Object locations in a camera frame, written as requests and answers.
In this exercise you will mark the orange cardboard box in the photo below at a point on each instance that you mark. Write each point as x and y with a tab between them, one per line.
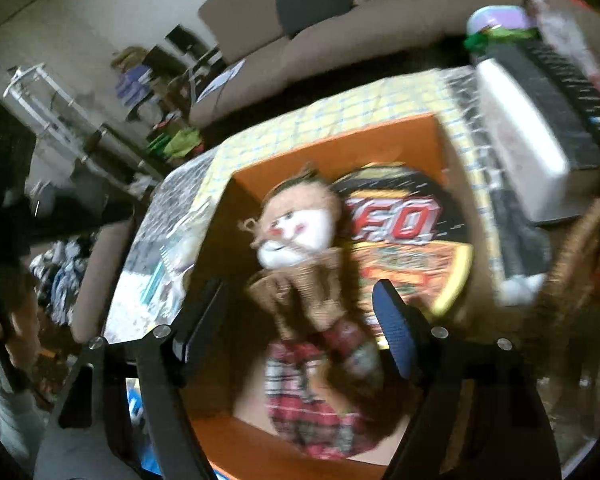
290	170

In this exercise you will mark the white rectangular box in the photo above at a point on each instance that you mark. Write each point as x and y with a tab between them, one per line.
520	150

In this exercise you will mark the pile of folded clothes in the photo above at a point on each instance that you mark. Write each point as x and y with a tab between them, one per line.
65	270

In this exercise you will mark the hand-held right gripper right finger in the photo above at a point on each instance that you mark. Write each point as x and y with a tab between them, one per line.
395	330

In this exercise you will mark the white paper sheet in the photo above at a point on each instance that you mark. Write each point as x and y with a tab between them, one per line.
220	82

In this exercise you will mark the person's left forearm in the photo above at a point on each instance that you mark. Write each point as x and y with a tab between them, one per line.
15	420

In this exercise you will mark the white metal rack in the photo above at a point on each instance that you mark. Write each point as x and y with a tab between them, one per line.
30	77

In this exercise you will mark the yellow checked tablecloth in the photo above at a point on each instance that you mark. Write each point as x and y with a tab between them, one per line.
330	115

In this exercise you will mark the blue glossy magazine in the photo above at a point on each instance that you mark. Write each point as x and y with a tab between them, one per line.
150	285

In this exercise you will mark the black remote control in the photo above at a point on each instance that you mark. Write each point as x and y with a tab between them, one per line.
555	95

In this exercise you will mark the stacked cardboard boxes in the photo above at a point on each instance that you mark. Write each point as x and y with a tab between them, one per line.
132	85

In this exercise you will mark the beige sofa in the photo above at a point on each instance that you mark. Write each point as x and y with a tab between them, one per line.
330	50

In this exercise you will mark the purple lidded container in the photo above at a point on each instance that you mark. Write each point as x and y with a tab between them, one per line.
495	17

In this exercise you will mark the red snack packet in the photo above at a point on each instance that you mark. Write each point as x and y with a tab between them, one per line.
570	10

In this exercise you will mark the green bag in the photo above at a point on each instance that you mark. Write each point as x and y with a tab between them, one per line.
180	142

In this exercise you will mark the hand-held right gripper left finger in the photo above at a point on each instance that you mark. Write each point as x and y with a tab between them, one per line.
207	315

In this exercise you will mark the dark grey cushion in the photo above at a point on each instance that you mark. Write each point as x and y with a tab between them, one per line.
312	5

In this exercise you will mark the wicker basket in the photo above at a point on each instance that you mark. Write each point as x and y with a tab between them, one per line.
570	260

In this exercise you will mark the instant noodle bowl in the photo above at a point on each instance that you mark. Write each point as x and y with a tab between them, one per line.
405	220

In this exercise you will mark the green plastic wrapper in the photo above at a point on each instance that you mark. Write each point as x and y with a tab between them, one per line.
500	37

